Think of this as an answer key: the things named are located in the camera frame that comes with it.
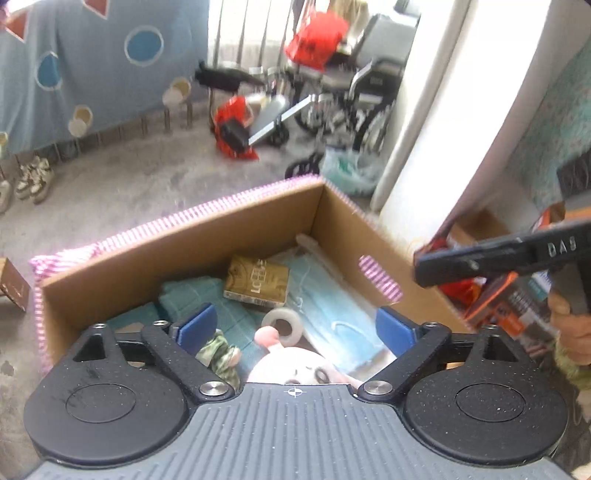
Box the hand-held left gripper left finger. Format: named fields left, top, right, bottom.
left=69, top=303, right=236, bottom=401

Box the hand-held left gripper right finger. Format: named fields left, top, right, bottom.
left=356, top=306, right=532, bottom=402

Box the brown cardboard box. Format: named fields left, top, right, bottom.
left=39, top=176, right=472, bottom=370

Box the white tape roll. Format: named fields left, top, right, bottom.
left=261, top=307, right=302, bottom=347

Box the blue patterned bed sheet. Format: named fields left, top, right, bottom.
left=0, top=0, right=211, bottom=155

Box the person's right hand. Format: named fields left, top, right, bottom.
left=547, top=291, right=591, bottom=344

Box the wheelchair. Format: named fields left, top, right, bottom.
left=249, top=14, right=421, bottom=178

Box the green and white sneaker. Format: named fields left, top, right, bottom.
left=30, top=159, right=56, bottom=205
left=16, top=156, right=42, bottom=199

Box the red plastic bag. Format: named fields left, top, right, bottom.
left=284, top=11, right=349, bottom=70

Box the teal quilted cloth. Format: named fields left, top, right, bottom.
left=108, top=276, right=273, bottom=370

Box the teal patterned fabric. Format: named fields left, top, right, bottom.
left=508, top=60, right=591, bottom=208

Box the pink and white plush toy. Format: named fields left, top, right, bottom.
left=245, top=325, right=363, bottom=386

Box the clear plastic bag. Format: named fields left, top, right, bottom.
left=321, top=147, right=382, bottom=197

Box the blue face mask pack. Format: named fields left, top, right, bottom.
left=277, top=247, right=402, bottom=374

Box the brown cardboard carton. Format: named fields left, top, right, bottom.
left=443, top=210, right=509, bottom=250

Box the small wooden stool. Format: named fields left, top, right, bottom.
left=0, top=257, right=32, bottom=311

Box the green and white scrunchie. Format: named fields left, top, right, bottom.
left=196, top=330, right=243, bottom=388

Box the gold tissue pack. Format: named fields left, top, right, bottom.
left=223, top=255, right=290, bottom=309

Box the pink checked cloth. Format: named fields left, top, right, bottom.
left=28, top=175, right=402, bottom=376

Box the black padded seat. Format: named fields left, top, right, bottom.
left=195, top=60, right=266, bottom=90

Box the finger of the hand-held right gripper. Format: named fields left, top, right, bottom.
left=413, top=240, right=483, bottom=288

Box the orange product box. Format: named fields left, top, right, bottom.
left=464, top=272, right=555, bottom=344

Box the small red bag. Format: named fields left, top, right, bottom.
left=212, top=96, right=260, bottom=161

